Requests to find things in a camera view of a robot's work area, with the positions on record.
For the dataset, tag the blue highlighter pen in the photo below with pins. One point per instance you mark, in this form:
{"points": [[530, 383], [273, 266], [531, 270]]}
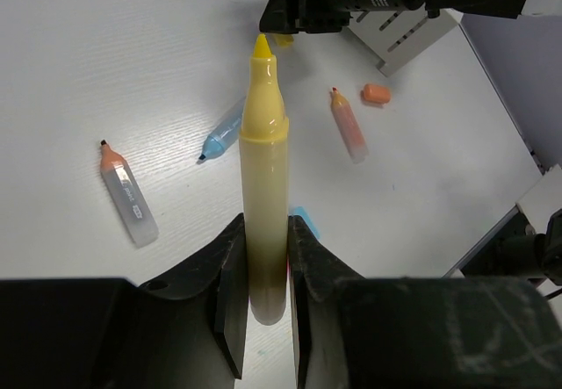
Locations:
{"points": [[224, 135]]}

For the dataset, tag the blue eraser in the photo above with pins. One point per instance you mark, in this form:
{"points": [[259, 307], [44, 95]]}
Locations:
{"points": [[302, 212]]}

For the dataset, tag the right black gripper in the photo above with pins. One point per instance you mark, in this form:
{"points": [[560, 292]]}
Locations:
{"points": [[310, 16]]}

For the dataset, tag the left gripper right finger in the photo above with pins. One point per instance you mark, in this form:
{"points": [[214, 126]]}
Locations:
{"points": [[315, 275]]}

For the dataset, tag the white slotted container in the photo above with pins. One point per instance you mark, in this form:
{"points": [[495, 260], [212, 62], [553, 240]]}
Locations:
{"points": [[397, 37]]}

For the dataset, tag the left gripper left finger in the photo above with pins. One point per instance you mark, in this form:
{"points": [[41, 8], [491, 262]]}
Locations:
{"points": [[193, 323]]}

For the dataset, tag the dark orange eraser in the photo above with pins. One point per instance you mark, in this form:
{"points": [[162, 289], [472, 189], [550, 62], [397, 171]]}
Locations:
{"points": [[375, 94]]}

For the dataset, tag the yellow highlighter pen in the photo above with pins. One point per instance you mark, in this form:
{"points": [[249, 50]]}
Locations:
{"points": [[263, 144]]}

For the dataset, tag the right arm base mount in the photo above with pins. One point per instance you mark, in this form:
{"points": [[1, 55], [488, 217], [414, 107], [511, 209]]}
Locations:
{"points": [[516, 249]]}

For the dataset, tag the orange pencil shaped pen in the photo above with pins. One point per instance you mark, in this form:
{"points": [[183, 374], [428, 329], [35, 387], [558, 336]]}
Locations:
{"points": [[348, 127]]}

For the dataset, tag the orange tip white pen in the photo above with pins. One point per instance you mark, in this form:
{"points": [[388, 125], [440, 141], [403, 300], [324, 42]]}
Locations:
{"points": [[127, 197]]}

